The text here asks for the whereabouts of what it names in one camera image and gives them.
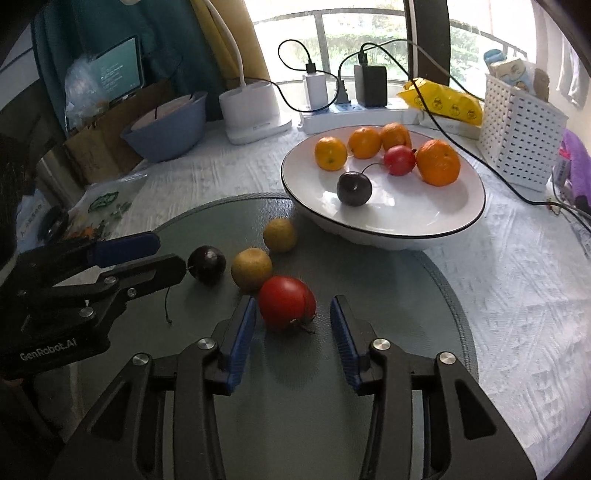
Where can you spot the blue plastic bowl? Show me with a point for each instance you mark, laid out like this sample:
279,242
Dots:
166,136

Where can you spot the white round bowl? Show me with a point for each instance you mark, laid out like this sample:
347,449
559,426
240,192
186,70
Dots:
406,217

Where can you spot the red tomato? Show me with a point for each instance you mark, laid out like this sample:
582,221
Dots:
286,302

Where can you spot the red cherry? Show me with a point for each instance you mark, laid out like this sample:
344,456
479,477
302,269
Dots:
400,160

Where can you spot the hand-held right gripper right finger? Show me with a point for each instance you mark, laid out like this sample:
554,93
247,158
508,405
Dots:
346,344

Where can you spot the pink bowl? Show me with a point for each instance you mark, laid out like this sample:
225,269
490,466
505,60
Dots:
161,110

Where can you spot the yellow curtain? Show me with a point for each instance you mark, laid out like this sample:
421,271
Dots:
231,41

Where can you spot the black charger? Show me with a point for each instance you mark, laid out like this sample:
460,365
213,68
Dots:
371,85

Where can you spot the teal curtain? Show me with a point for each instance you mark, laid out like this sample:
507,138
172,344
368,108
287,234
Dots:
175,41

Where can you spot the grey round mat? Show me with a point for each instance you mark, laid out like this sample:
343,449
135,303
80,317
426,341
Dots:
286,415

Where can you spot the balcony railing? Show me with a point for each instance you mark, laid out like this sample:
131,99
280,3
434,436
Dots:
295,32

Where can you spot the dark window frame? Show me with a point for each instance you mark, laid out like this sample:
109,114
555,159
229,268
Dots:
427,37

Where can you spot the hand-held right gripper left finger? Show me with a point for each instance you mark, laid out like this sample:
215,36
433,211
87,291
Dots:
240,339

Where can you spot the white charger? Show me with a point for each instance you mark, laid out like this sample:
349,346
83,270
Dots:
316,92

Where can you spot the white power strip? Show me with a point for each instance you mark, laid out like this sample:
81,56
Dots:
323,121

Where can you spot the white textured tablecloth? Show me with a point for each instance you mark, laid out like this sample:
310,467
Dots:
508,300

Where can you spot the white desk lamp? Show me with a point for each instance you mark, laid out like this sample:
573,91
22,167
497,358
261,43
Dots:
251,110

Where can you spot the white hanging shirt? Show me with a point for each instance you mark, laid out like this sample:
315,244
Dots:
572,69

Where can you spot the dark cherry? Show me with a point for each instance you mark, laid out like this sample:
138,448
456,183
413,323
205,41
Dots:
207,265
354,189

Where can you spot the purple cloth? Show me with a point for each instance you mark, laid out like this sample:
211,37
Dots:
579,161

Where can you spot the small orange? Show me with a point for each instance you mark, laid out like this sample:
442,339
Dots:
396,135
364,142
330,153
438,163

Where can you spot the green label plastic packet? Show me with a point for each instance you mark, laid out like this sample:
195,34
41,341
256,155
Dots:
108,201

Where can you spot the yellow-brown round fruit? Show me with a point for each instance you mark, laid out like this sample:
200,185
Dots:
251,269
280,235

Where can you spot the white perforated basket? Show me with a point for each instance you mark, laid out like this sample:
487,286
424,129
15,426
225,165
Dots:
521,134

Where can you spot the black round container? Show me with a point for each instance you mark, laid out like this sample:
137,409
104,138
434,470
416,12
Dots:
56,224

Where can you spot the loose cherry stem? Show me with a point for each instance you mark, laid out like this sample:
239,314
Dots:
167,307

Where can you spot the blue printed carton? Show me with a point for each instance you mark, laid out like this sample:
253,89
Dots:
30,221

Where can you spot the yellow snack bag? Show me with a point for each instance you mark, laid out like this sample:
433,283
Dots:
443,104

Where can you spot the clear plastic bag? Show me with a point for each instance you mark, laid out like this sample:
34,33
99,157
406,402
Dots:
83,87

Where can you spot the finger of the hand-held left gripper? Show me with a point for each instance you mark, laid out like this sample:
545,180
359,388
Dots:
152,277
131,247

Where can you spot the brown cardboard box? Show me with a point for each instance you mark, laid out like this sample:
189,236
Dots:
106,143

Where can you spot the blue white figurine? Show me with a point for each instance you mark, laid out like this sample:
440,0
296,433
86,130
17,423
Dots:
505,67

